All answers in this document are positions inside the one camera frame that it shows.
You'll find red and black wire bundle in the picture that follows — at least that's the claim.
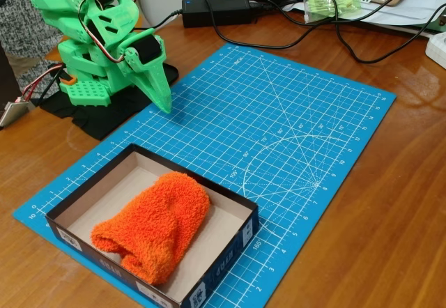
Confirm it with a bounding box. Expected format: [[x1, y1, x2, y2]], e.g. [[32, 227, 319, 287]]
[[19, 62, 66, 104]]

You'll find mint green box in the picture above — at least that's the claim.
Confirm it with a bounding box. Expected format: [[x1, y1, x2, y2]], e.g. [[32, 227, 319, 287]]
[[423, 6, 446, 33]]

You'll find white power strip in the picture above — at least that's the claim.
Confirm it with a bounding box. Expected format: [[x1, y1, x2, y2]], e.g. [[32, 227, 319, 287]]
[[424, 31, 446, 70]]

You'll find cardboard box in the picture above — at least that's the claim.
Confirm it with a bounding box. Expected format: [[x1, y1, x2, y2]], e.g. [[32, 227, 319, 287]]
[[45, 143, 261, 308]]

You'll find thin black cable to robot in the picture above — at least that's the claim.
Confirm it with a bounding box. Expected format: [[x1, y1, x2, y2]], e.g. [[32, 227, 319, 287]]
[[135, 10, 184, 32]]

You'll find grey speckled fabric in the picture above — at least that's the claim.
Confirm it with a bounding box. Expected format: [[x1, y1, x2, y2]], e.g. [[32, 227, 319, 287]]
[[0, 0, 70, 89]]

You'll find black cable over papers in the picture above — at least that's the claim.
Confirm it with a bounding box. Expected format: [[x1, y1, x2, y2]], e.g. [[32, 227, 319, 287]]
[[289, 0, 446, 26]]

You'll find long looping black cable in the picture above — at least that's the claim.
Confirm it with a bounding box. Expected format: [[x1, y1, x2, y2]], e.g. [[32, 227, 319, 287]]
[[203, 0, 446, 65]]

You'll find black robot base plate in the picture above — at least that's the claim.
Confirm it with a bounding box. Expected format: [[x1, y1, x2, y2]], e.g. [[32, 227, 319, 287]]
[[40, 62, 180, 141]]

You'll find blue cutting mat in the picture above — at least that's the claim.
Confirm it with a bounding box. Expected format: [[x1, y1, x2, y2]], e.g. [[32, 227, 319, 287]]
[[12, 42, 398, 308]]

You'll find orange fuzzy sock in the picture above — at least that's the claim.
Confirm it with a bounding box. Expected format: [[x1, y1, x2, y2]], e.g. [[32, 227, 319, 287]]
[[89, 171, 211, 286]]

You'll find white red black servo wire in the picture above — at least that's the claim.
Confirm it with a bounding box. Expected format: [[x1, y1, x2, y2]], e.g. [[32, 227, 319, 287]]
[[78, 0, 128, 63]]

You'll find black power adapter blue light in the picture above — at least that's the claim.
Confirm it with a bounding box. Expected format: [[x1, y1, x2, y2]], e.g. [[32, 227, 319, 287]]
[[180, 0, 255, 29]]

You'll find white paper stack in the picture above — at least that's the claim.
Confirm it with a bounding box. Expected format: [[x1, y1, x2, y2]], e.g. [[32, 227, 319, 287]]
[[271, 0, 446, 39]]

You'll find silver controller board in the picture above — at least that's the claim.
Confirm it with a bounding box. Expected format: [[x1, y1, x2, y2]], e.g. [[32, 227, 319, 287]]
[[0, 100, 31, 130]]

